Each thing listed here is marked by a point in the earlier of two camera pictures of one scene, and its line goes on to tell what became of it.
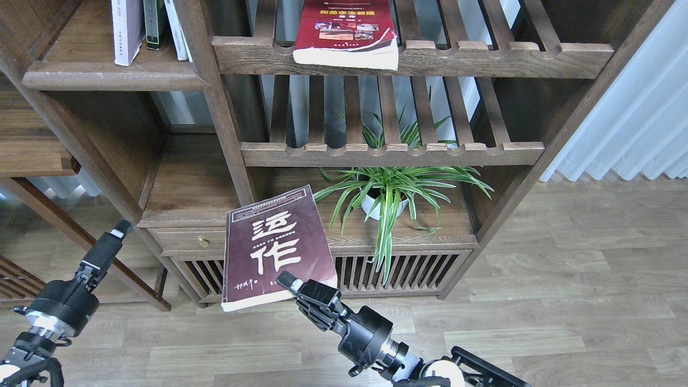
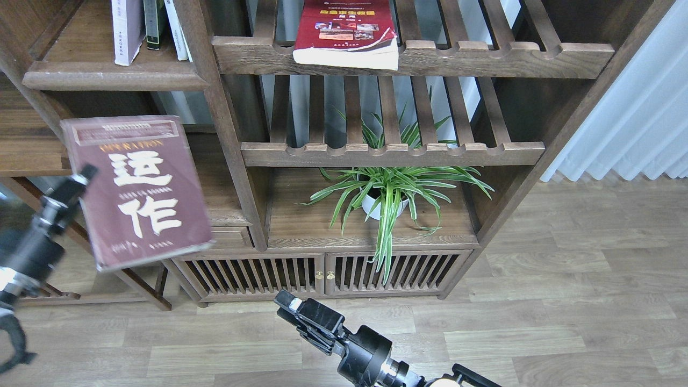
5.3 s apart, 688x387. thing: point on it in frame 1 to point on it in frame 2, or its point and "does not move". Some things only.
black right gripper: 365,341 to 365,353
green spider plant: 395,192 does not move
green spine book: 151,24 does not move
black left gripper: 67,306 to 28,249
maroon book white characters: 265,238 to 145,201
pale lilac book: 128,29 does not move
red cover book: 352,33 does not move
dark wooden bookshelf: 423,126 does not move
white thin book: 178,38 does not move
